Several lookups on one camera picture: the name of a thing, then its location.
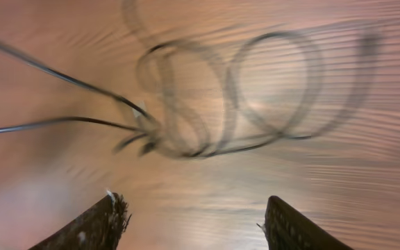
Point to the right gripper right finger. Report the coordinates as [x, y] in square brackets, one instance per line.
[285, 228]

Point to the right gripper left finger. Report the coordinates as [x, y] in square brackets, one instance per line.
[100, 227]

